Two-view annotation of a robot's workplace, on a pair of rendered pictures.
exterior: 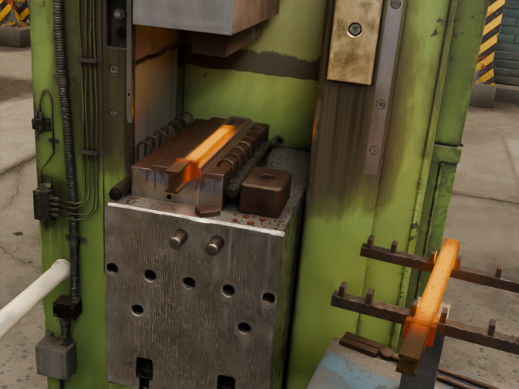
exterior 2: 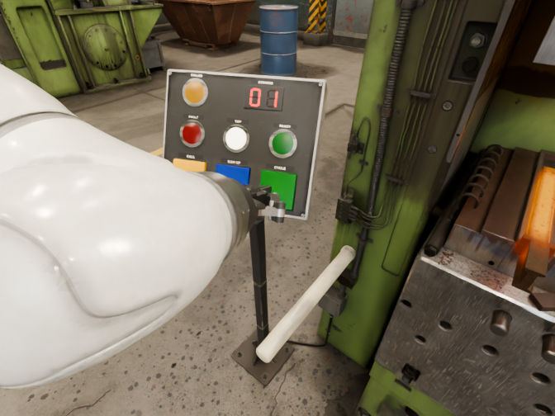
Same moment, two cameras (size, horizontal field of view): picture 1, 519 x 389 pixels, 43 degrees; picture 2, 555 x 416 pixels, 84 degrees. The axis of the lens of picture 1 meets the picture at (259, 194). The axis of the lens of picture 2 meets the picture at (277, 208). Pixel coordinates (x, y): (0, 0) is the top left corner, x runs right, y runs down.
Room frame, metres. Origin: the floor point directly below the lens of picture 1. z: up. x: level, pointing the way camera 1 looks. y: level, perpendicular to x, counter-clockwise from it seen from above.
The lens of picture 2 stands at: (0.75, 0.38, 1.38)
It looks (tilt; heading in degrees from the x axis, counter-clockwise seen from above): 39 degrees down; 27
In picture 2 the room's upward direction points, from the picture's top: straight up
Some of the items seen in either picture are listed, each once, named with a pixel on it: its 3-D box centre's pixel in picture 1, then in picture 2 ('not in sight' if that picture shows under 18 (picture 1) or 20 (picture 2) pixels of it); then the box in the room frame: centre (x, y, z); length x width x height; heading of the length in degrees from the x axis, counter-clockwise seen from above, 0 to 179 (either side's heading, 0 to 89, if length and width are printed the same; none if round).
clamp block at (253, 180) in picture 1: (266, 191); not in sight; (1.31, -0.01, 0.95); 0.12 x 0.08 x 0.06; 168
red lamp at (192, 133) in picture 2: not in sight; (192, 133); (1.22, 0.82, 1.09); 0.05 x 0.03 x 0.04; 78
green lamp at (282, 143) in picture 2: not in sight; (282, 144); (1.26, 0.62, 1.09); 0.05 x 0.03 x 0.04; 78
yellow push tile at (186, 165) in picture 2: not in sight; (189, 177); (1.17, 0.81, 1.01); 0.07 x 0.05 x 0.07; 103
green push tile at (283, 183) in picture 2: not in sight; (277, 189); (1.22, 0.61, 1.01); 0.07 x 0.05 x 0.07; 103
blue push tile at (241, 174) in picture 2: not in sight; (232, 183); (1.20, 0.71, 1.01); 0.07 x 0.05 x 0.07; 103
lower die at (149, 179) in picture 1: (207, 153); (523, 200); (1.49, 0.13, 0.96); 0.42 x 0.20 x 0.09; 168
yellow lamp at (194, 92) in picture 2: not in sight; (195, 92); (1.26, 0.83, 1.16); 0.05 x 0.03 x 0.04; 78
